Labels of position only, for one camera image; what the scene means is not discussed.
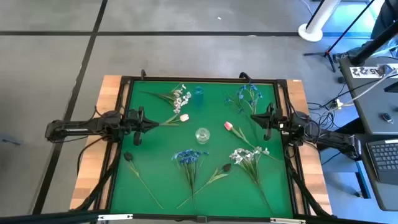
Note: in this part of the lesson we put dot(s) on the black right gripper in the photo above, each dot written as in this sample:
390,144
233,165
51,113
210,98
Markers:
276,122

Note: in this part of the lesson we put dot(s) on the blue artificial flower bunch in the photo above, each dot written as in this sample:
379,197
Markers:
241,95
188,157

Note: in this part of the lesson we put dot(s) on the white artificial flower bunch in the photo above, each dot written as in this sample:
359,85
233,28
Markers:
178,101
245,155

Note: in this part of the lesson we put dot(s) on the blue glass vase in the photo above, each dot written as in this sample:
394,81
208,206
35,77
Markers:
199,93

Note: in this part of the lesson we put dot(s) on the black laptop keyboard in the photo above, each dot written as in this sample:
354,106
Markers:
385,158

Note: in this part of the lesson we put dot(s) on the white label paper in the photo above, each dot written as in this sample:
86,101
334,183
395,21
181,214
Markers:
363,71

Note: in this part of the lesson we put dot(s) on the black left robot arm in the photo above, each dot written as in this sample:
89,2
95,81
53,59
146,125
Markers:
77,127

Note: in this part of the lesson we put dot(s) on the grey desk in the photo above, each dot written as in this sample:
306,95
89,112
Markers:
367,112

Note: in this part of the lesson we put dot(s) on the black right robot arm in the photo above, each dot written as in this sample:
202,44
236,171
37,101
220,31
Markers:
329,137

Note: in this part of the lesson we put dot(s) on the white pole with base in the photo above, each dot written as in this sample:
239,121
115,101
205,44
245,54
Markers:
311,31

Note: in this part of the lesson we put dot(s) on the thick black stand pole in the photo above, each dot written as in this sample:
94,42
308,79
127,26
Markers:
373,43

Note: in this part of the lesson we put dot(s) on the clear glass vase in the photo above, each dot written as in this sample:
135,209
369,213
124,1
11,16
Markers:
202,136

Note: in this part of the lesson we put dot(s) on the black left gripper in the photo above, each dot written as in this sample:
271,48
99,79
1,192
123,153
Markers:
133,122

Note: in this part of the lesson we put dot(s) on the green table mat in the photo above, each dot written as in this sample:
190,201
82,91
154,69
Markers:
155,180

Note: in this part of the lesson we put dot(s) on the black desk device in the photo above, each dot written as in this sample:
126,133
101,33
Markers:
391,87

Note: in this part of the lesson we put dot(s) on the black tripod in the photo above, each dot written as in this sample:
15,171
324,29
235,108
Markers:
326,54

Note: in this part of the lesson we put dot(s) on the black artificial tulip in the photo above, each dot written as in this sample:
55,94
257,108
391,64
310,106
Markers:
127,156
227,167

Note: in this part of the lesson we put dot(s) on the silver frame bracket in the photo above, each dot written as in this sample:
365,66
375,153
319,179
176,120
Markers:
287,221
115,217

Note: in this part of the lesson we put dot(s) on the white power strip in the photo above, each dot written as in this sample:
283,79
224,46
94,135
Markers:
339,103

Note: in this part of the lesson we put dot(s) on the person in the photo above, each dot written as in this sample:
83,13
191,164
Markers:
385,18

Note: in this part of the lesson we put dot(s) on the black key fob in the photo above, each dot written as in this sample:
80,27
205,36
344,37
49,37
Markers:
387,118

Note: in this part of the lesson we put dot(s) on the pink artificial tulip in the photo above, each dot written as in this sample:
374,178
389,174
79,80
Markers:
228,125

